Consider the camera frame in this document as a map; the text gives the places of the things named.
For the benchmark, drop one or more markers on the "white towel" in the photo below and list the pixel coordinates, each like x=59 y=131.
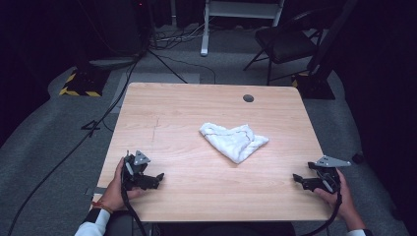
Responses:
x=234 y=141

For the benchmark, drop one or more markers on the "dark round table grommet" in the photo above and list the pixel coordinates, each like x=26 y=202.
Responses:
x=248 y=98

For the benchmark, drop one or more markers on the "orange wristband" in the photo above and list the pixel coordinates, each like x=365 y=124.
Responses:
x=102 y=206

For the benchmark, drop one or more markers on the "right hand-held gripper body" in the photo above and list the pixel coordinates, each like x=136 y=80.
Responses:
x=326 y=173

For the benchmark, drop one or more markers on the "dark slanted stand pole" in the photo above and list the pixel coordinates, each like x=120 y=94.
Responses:
x=331 y=36

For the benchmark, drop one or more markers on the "person's left hand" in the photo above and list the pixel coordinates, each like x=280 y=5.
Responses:
x=113 y=193

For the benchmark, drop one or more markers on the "black folding chair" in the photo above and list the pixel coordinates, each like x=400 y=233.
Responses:
x=285 y=42

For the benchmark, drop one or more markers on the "small black round object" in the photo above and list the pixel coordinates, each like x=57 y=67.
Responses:
x=358 y=158

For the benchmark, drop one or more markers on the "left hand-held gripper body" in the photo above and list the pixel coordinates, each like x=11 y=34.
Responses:
x=134 y=168

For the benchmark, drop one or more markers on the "grey tape piece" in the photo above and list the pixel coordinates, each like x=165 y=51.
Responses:
x=98 y=190

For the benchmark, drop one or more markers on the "black stand base yellow stripes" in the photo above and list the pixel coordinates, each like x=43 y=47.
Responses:
x=83 y=83
x=314 y=87

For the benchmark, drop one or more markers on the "person's right hand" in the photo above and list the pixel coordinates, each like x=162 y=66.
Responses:
x=344 y=200

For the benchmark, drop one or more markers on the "white metal desk frame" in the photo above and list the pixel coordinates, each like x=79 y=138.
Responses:
x=206 y=32

